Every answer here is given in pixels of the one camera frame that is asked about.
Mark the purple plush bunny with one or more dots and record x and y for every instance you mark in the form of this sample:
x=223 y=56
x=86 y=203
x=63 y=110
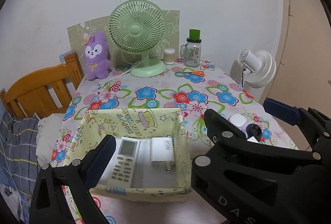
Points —
x=96 y=52

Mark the glass jar green lid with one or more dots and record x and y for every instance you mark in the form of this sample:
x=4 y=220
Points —
x=191 y=51

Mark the orange scissors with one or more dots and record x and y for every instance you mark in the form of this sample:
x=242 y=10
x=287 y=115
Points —
x=198 y=73

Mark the patterned green board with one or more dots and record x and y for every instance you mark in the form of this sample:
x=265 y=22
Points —
x=78 y=33

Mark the wooden bed headboard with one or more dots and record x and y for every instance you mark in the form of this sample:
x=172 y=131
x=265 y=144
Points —
x=44 y=91

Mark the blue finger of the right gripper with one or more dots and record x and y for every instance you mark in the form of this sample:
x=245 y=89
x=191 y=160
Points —
x=282 y=111

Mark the yellow fabric storage box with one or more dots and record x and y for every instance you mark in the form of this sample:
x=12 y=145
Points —
x=150 y=183

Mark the cotton swab container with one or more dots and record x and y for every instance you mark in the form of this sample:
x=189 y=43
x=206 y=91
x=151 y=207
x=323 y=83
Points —
x=169 y=56

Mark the green desk fan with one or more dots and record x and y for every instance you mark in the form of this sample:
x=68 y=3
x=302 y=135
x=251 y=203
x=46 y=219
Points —
x=137 y=27

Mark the white 45W charger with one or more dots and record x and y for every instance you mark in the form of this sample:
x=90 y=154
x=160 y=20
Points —
x=162 y=152

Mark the blue plaid bedding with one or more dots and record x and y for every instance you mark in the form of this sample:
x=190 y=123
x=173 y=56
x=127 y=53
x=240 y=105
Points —
x=19 y=166

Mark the floral tablecloth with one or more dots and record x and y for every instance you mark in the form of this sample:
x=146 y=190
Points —
x=192 y=95

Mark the white standing fan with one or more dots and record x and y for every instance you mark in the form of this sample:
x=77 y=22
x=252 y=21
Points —
x=254 y=69

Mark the white oval earbuds case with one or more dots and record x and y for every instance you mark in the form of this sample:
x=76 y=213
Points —
x=239 y=121

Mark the beige door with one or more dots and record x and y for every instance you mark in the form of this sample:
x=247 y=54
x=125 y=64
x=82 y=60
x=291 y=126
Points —
x=303 y=57

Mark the small white cube charger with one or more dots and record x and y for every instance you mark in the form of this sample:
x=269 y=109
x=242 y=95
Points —
x=253 y=139

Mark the white remote control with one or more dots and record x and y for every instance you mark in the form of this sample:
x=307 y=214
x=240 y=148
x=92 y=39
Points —
x=122 y=163

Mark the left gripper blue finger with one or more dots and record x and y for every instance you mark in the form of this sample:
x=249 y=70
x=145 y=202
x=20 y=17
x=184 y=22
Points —
x=96 y=161

